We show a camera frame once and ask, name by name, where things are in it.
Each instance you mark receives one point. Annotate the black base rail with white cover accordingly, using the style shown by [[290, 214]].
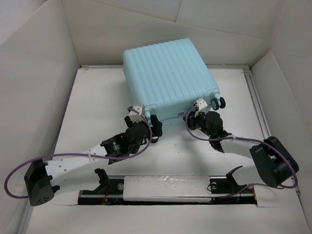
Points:
[[168, 190]]

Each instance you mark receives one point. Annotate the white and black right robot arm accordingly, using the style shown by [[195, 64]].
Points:
[[273, 166]]

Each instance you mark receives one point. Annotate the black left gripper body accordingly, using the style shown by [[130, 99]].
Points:
[[156, 131]]

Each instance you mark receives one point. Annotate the light blue hard-shell suitcase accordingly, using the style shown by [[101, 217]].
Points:
[[168, 79]]

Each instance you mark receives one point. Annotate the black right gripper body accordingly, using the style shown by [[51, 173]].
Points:
[[198, 121]]

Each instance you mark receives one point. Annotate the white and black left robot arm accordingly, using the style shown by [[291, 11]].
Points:
[[85, 171]]

